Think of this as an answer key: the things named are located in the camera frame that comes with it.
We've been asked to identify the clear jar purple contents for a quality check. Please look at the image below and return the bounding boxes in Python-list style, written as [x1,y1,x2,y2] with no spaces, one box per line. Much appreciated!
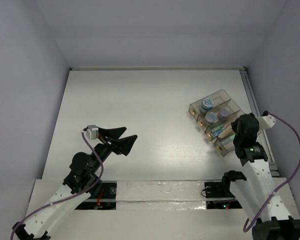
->
[217,106,232,120]

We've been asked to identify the clear jar blue contents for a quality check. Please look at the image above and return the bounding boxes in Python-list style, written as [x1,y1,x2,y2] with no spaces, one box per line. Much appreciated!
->
[204,112,218,125]

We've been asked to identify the blue lidded paint jar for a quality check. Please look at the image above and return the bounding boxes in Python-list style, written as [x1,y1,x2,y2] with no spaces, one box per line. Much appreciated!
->
[200,97,215,112]

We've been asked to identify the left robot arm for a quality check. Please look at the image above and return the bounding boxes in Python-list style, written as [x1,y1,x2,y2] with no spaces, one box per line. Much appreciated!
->
[10,125,138,240]

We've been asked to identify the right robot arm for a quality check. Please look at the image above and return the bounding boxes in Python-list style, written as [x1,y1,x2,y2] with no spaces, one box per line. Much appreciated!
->
[220,111,300,240]

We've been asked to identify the silver foil strip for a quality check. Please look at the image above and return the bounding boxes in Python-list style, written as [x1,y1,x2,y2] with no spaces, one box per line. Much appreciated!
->
[115,180,207,211]

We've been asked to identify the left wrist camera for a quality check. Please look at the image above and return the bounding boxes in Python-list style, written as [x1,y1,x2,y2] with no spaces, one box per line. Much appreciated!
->
[82,125,99,141]

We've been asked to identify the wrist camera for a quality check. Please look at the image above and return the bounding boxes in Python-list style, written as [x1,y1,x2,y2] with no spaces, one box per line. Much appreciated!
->
[256,110,276,131]
[82,125,99,141]

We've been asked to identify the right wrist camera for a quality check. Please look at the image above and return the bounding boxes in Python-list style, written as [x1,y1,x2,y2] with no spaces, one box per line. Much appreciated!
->
[256,110,276,131]

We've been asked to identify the aluminium rail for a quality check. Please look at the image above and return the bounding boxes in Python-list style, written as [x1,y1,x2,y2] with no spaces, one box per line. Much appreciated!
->
[240,67,281,178]

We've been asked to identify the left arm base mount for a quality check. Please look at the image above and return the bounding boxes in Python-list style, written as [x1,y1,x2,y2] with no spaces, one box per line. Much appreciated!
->
[76,181,117,210]

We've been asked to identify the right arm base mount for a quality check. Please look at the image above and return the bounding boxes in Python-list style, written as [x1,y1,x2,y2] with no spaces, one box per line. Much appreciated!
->
[200,170,247,210]

